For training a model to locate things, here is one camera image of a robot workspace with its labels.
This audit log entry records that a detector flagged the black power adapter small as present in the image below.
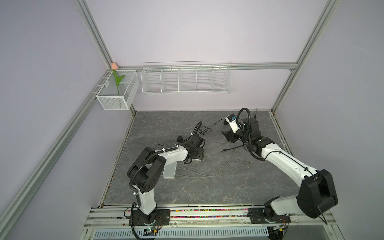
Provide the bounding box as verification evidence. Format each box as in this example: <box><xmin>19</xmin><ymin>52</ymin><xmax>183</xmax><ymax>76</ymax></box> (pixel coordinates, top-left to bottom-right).
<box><xmin>198</xmin><ymin>119</ymin><xmax>225</xmax><ymax>135</ymax></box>

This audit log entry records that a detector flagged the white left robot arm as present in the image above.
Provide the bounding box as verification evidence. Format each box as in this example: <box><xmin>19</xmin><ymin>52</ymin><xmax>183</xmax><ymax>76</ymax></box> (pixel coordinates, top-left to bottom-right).
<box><xmin>127</xmin><ymin>122</ymin><xmax>206</xmax><ymax>225</ymax></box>

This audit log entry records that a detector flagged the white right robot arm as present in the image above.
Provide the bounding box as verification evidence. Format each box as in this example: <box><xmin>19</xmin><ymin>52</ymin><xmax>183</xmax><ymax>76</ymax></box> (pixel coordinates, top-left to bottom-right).
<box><xmin>222</xmin><ymin>108</ymin><xmax>339</xmax><ymax>223</ymax></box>

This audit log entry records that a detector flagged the white mesh basket small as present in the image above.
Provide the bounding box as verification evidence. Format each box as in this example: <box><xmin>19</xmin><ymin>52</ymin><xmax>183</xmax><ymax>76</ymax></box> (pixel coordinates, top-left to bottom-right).
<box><xmin>96</xmin><ymin>70</ymin><xmax>140</xmax><ymax>111</ymax></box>

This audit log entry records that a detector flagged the artificial pink tulip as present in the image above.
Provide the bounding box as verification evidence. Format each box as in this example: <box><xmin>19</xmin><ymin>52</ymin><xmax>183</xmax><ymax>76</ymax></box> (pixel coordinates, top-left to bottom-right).
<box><xmin>111</xmin><ymin>63</ymin><xmax>125</xmax><ymax>96</ymax></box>

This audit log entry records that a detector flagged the aluminium frame rail right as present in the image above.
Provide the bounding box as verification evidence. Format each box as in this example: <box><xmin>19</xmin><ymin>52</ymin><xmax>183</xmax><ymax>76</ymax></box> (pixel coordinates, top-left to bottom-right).
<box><xmin>268</xmin><ymin>110</ymin><xmax>319</xmax><ymax>206</ymax></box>

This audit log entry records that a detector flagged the white wire basket long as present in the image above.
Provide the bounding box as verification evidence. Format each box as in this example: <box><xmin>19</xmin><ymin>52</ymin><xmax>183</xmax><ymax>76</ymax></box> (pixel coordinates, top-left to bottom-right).
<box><xmin>141</xmin><ymin>61</ymin><xmax>232</xmax><ymax>95</ymax></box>

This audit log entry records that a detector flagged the front aluminium rail base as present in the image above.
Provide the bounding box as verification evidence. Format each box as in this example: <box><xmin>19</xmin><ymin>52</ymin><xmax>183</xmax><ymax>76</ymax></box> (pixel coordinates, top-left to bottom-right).
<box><xmin>80</xmin><ymin>205</ymin><xmax>344</xmax><ymax>240</ymax></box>

